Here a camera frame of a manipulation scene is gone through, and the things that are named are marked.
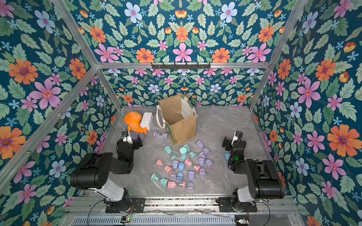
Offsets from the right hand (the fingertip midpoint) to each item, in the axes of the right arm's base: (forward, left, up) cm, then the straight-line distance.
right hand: (237, 137), depth 92 cm
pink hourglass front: (-29, +40, -5) cm, 50 cm away
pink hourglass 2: (-15, +32, -6) cm, 36 cm away
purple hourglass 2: (-8, +20, -5) cm, 22 cm away
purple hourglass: (+3, +50, -4) cm, 50 cm away
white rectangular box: (+15, +65, -2) cm, 67 cm away
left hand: (-2, +70, +2) cm, 70 cm away
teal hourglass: (-8, +45, -4) cm, 46 cm away
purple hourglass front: (-23, +30, -8) cm, 39 cm away
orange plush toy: (+13, +74, +1) cm, 75 cm away
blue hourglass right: (-10, +7, -5) cm, 13 cm away
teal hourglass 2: (-7, +32, -6) cm, 33 cm away
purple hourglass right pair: (-15, +19, -5) cm, 25 cm away
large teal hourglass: (-12, +35, +1) cm, 37 cm away
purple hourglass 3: (-17, +40, -5) cm, 44 cm away
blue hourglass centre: (-19, +36, -5) cm, 41 cm away
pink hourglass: (-21, +43, -5) cm, 48 cm away
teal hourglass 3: (-28, +45, -5) cm, 53 cm away
